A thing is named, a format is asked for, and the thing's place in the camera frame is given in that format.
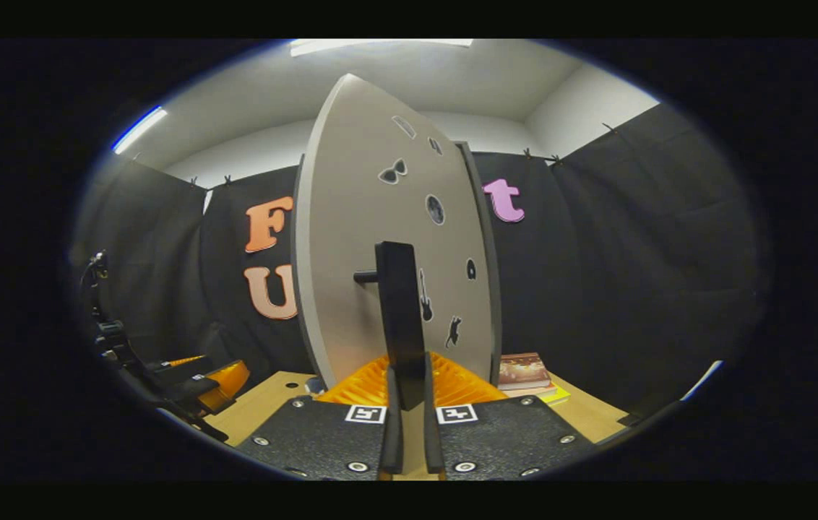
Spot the black backdrop cloth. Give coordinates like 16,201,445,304
73,101,767,434

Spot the yellow book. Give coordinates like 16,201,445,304
521,385,572,405

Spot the grey cabinet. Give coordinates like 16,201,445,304
456,141,502,387

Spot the long ceiling light strip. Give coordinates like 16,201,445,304
111,106,168,155

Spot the white cabinet door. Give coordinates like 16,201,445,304
291,72,496,391

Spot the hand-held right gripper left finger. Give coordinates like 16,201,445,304
236,352,404,481

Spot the wide ceiling light panel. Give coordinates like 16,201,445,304
290,40,475,57

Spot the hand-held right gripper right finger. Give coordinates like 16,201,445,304
423,352,598,479

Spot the black cabinet door handle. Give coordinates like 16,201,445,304
353,241,428,411

